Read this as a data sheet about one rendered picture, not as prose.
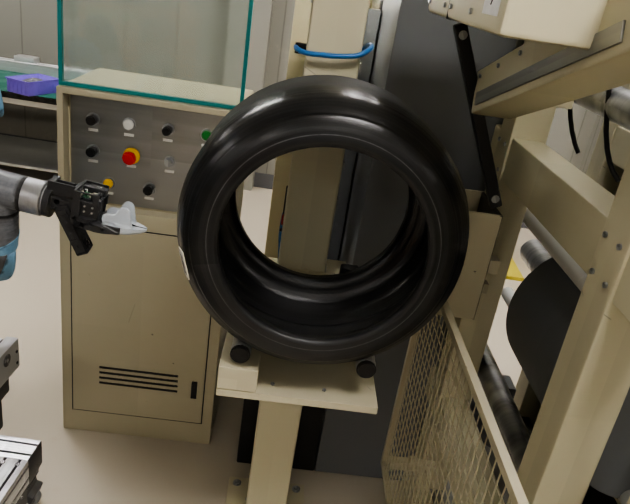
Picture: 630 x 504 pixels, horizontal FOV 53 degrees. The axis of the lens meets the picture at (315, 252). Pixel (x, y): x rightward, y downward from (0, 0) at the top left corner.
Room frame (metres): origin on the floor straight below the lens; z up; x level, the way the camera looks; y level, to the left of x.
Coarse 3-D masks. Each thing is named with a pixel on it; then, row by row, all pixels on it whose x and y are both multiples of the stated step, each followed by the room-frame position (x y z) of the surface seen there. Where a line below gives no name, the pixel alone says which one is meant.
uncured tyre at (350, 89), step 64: (256, 128) 1.14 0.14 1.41; (320, 128) 1.13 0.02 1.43; (384, 128) 1.15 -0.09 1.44; (192, 192) 1.14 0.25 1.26; (448, 192) 1.16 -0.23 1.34; (192, 256) 1.12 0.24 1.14; (256, 256) 1.41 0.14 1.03; (384, 256) 1.43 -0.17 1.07; (448, 256) 1.15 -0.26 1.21; (256, 320) 1.13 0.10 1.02; (320, 320) 1.35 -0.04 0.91; (384, 320) 1.15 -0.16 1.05
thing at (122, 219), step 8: (120, 208) 1.21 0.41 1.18; (104, 216) 1.21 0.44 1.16; (112, 216) 1.21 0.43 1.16; (120, 216) 1.21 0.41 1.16; (128, 216) 1.22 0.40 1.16; (104, 224) 1.20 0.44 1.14; (112, 224) 1.21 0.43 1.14; (120, 224) 1.21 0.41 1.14; (128, 224) 1.22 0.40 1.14; (120, 232) 1.20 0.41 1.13; (128, 232) 1.21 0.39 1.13; (136, 232) 1.22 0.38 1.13
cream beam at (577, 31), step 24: (432, 0) 1.50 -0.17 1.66; (456, 0) 1.26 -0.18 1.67; (480, 0) 1.08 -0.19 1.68; (504, 0) 0.95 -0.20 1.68; (528, 0) 0.94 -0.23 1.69; (552, 0) 0.94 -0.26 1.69; (576, 0) 0.94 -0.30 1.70; (600, 0) 0.94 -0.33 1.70; (480, 24) 1.05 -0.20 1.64; (504, 24) 0.94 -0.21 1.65; (528, 24) 0.94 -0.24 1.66; (552, 24) 0.94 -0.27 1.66; (576, 24) 0.94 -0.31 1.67; (600, 24) 0.94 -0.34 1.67; (576, 48) 0.95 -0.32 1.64
